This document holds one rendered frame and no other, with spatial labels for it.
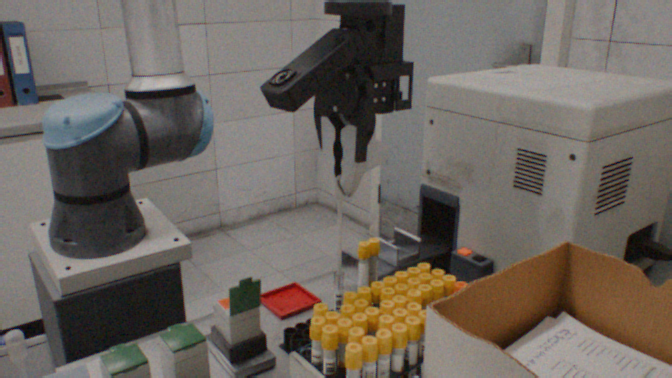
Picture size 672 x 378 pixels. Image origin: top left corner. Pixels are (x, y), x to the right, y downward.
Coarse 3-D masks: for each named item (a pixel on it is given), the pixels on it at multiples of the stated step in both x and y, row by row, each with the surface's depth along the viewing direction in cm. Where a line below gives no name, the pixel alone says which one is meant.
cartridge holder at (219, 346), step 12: (216, 336) 68; (264, 336) 67; (216, 348) 68; (228, 348) 65; (240, 348) 66; (252, 348) 67; (264, 348) 68; (228, 360) 66; (240, 360) 66; (252, 360) 66; (264, 360) 66; (228, 372) 66; (240, 372) 65; (252, 372) 66
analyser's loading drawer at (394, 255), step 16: (384, 240) 84; (400, 240) 88; (416, 240) 85; (432, 240) 92; (448, 240) 91; (352, 256) 82; (384, 256) 85; (400, 256) 86; (416, 256) 85; (432, 256) 87; (352, 272) 82; (384, 272) 81
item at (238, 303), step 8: (240, 280) 62; (248, 280) 63; (256, 280) 64; (232, 288) 62; (240, 288) 63; (248, 288) 63; (256, 288) 64; (232, 296) 63; (240, 296) 63; (248, 296) 64; (256, 296) 65; (232, 304) 63; (240, 304) 64; (248, 304) 64; (256, 304) 65; (232, 312) 64; (240, 312) 64
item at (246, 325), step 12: (216, 300) 67; (228, 300) 67; (216, 312) 67; (228, 312) 64; (252, 312) 66; (216, 324) 68; (228, 324) 65; (240, 324) 65; (252, 324) 66; (228, 336) 65; (240, 336) 66; (252, 336) 67
